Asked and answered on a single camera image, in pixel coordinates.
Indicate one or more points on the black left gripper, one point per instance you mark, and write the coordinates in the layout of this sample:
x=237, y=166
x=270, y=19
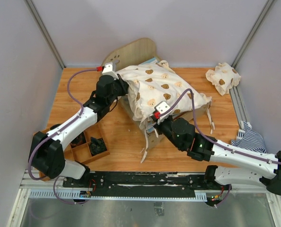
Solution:
x=123, y=84

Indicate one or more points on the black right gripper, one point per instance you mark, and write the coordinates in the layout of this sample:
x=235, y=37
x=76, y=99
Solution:
x=157, y=126

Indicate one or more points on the large bear print cushion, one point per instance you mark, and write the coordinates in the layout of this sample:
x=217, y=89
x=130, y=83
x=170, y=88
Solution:
x=149, y=87

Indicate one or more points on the wooden pet bed frame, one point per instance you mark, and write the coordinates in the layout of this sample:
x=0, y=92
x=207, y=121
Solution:
x=136, y=53

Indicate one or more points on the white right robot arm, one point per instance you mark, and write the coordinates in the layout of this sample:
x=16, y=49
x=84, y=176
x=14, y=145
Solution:
x=252, y=168

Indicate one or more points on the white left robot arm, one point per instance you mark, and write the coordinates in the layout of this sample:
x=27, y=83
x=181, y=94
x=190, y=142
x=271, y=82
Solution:
x=89, y=114

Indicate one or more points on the blue striped mattress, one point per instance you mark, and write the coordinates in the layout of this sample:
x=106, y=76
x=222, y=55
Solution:
x=150, y=64

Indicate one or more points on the black item in tray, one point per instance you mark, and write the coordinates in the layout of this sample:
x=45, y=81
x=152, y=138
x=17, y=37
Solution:
x=97, y=146

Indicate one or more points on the wooden divided tray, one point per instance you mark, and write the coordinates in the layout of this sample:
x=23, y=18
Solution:
x=88, y=151

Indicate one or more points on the small bear print pillow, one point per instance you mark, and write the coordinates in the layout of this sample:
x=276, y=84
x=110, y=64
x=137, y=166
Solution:
x=223, y=78

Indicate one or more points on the blue striped cloth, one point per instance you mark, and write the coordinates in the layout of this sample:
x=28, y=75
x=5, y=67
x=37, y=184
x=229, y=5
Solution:
x=248, y=139

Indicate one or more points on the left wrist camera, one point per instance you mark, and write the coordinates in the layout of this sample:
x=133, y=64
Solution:
x=110, y=69

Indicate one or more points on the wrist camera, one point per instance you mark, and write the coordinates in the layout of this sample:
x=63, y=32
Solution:
x=110, y=69
x=161, y=111

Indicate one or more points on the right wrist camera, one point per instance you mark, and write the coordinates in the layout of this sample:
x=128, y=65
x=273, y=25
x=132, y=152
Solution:
x=161, y=111

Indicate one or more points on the aluminium side rail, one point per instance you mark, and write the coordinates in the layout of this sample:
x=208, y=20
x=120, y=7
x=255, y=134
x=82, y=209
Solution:
x=239, y=106

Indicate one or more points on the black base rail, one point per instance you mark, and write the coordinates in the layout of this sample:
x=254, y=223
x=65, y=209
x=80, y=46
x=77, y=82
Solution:
x=143, y=183

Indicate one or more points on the white slotted cable duct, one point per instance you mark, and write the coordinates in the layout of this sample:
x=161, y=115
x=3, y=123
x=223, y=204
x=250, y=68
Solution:
x=80, y=195

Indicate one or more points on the left aluminium frame post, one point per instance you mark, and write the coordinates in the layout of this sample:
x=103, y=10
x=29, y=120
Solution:
x=37, y=18

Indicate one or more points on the aluminium frame post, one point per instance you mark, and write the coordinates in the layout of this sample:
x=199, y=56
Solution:
x=253, y=31
x=37, y=18

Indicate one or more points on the right aluminium frame post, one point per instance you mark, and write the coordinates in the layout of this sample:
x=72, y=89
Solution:
x=253, y=31

